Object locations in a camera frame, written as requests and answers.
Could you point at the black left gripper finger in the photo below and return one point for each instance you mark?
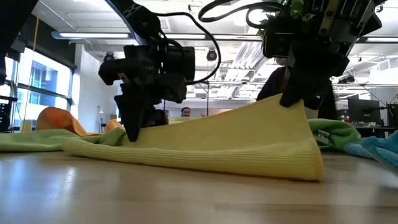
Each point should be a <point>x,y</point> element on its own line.
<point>138,109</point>
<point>126,109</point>

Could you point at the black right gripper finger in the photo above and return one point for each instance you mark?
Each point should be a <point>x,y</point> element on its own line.
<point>295,81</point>
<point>320,87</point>

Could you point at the green microfiber towel with label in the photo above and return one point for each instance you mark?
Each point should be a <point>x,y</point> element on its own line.
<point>339,132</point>

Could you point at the orange microfiber towel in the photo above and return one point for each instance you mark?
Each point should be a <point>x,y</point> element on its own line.
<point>59,121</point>

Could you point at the blue microfiber towel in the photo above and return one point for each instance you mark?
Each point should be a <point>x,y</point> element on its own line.
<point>379,149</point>

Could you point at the yellow microfiber towel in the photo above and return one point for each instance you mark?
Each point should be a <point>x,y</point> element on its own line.
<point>217,146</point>

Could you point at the lime green microfiber towel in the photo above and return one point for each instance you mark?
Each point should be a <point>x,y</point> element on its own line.
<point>31,140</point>

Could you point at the black ceiling spotlight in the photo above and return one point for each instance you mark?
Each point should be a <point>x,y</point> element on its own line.
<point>211,55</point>
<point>109,57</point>

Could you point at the black computer monitor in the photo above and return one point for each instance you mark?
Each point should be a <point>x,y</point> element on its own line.
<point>363,112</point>

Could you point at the cardboard box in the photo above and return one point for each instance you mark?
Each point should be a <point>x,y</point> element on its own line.
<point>26,126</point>

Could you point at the black equipment stand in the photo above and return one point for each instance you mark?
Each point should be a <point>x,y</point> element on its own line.
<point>4,121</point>

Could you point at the black metal overhead frame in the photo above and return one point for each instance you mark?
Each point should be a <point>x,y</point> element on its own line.
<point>207,96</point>

